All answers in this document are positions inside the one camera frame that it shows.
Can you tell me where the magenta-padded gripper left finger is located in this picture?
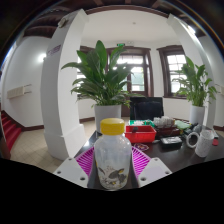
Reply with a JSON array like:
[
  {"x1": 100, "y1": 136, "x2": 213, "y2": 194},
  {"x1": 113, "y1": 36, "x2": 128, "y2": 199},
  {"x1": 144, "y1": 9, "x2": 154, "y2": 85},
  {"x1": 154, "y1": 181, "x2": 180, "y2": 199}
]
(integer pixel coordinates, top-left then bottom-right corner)
[{"x1": 53, "y1": 146, "x2": 98, "y2": 190}]

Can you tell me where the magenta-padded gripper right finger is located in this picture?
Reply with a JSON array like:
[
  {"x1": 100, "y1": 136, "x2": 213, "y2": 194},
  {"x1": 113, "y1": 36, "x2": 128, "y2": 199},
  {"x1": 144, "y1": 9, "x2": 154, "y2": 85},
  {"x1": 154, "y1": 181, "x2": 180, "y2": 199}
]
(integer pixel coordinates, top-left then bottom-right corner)
[{"x1": 130, "y1": 146, "x2": 173, "y2": 190}]

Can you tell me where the clear bottle with yellow cap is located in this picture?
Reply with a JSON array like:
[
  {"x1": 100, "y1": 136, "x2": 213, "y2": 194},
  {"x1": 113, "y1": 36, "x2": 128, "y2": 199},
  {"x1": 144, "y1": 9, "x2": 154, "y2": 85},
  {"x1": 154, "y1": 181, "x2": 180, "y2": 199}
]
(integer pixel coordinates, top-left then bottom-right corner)
[{"x1": 94, "y1": 117, "x2": 133, "y2": 191}]

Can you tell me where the small round pink sticker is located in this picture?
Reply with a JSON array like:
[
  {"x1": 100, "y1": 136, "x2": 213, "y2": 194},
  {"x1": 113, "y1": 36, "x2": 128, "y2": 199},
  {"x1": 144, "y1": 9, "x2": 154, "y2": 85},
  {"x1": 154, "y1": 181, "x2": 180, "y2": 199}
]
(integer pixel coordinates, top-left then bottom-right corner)
[{"x1": 133, "y1": 143, "x2": 150, "y2": 152}]

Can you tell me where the small black flat device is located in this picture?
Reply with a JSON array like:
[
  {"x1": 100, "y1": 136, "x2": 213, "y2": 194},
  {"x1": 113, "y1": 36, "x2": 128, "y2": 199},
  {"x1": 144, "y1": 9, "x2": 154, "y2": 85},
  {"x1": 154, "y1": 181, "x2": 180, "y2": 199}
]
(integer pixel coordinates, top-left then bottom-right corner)
[{"x1": 160, "y1": 136, "x2": 184, "y2": 150}]

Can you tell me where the red plastic box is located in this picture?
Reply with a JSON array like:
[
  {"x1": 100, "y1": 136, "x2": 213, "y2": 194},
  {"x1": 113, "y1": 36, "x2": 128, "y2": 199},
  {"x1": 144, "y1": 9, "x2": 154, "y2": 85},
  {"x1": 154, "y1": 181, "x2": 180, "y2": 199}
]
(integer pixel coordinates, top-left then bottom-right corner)
[{"x1": 124, "y1": 124, "x2": 157, "y2": 144}]

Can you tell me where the brown tray with white cups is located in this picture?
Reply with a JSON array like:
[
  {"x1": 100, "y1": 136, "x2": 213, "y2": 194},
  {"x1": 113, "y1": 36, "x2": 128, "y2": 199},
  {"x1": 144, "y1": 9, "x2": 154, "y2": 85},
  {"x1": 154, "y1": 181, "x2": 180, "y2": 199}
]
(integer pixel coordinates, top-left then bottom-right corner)
[{"x1": 153, "y1": 116, "x2": 178, "y2": 138}]

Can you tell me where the green flat box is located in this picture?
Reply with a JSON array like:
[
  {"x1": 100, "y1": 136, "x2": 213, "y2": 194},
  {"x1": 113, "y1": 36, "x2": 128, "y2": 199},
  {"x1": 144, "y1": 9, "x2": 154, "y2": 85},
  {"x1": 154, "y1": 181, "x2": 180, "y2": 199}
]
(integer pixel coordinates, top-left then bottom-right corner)
[{"x1": 128, "y1": 119, "x2": 155, "y2": 128}]

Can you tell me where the green book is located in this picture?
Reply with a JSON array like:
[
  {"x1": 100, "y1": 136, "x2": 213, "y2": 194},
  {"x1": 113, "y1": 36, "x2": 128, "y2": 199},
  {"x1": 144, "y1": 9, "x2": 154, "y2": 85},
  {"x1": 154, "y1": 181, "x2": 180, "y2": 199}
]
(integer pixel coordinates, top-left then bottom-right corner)
[{"x1": 174, "y1": 120, "x2": 193, "y2": 131}]

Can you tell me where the white speckled mug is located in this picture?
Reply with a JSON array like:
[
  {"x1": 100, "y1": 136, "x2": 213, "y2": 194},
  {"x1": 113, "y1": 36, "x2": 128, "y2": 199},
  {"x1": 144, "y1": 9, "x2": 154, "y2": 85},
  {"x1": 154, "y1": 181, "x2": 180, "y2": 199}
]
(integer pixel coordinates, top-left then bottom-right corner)
[{"x1": 185, "y1": 129, "x2": 215, "y2": 158}]

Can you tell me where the grey ball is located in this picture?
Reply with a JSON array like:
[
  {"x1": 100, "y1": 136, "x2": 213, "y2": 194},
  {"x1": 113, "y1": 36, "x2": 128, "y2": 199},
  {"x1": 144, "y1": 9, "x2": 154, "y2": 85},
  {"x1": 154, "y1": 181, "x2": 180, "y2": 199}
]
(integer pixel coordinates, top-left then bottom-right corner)
[{"x1": 194, "y1": 123, "x2": 204, "y2": 134}]

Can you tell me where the black office chair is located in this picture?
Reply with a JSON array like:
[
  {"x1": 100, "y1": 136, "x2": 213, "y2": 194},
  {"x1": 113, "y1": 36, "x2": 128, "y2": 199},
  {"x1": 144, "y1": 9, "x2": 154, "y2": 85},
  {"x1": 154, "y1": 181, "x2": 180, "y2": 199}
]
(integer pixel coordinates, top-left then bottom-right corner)
[{"x1": 129, "y1": 96, "x2": 165, "y2": 121}]

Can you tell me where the green plant in white pot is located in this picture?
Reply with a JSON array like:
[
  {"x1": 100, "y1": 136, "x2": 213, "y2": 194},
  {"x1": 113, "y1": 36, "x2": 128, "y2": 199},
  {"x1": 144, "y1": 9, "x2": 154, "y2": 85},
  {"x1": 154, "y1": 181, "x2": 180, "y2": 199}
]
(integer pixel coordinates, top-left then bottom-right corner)
[
  {"x1": 60, "y1": 40, "x2": 144, "y2": 133},
  {"x1": 171, "y1": 55, "x2": 218, "y2": 126}
]

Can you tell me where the brown double door with glass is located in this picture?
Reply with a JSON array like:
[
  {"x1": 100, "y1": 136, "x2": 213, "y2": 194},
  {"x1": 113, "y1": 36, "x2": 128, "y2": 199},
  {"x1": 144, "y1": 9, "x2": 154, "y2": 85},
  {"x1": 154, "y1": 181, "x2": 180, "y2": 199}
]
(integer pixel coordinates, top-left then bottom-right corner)
[{"x1": 106, "y1": 46, "x2": 155, "y2": 98}]

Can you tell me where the brown-framed window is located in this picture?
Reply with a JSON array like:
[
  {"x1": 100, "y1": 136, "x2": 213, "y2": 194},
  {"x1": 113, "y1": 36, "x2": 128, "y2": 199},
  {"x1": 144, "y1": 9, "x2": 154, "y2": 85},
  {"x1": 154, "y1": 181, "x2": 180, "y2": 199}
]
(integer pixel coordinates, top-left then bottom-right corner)
[
  {"x1": 156, "y1": 44, "x2": 188, "y2": 99},
  {"x1": 76, "y1": 45, "x2": 98, "y2": 98}
]

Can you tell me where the white wall lamp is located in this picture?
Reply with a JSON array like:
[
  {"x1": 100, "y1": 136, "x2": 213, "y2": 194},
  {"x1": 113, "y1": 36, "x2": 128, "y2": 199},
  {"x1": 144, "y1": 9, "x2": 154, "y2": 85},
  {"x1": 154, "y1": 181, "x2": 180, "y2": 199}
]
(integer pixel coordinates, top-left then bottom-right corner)
[{"x1": 37, "y1": 53, "x2": 47, "y2": 64}]

